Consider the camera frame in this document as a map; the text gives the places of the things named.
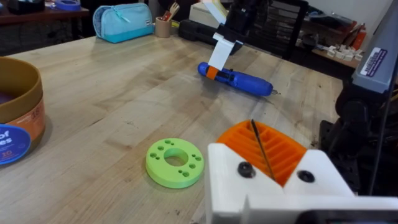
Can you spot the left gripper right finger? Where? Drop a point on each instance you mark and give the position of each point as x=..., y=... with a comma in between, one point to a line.
x=317, y=183

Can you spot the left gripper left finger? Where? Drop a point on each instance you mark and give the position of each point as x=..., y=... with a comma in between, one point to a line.
x=227, y=186

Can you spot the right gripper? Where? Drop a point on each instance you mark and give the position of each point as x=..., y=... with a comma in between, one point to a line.
x=237, y=15

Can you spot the blue electric screwdriver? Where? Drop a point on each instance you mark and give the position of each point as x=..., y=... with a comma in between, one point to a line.
x=245, y=81

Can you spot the long black case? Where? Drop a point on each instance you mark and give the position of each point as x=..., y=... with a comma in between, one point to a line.
x=196, y=31

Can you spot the cream white box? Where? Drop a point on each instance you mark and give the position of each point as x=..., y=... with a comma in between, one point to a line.
x=200, y=14

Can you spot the black drawer cabinet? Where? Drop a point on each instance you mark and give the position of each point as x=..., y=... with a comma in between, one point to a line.
x=280, y=28

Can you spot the beige cup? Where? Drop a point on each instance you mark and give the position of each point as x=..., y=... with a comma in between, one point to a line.
x=163, y=29

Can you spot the wooden fork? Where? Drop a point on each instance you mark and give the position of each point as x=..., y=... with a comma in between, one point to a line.
x=174, y=9

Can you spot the green disc with holes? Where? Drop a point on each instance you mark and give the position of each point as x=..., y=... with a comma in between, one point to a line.
x=161, y=168

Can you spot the light blue zip bag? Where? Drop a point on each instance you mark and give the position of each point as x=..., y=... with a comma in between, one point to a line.
x=124, y=25

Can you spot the heap of white blocks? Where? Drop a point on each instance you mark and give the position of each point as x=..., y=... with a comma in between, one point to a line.
x=343, y=53

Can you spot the blue tape roll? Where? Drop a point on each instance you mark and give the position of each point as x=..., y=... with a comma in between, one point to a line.
x=67, y=4

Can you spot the dark wooden side table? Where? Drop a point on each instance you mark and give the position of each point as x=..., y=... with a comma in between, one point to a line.
x=37, y=17

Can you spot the brown toy tub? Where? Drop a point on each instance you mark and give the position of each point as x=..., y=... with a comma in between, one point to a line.
x=18, y=90

